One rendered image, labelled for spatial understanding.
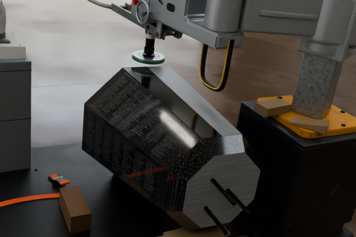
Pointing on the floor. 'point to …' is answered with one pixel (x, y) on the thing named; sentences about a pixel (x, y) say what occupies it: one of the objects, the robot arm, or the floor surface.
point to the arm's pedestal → (15, 114)
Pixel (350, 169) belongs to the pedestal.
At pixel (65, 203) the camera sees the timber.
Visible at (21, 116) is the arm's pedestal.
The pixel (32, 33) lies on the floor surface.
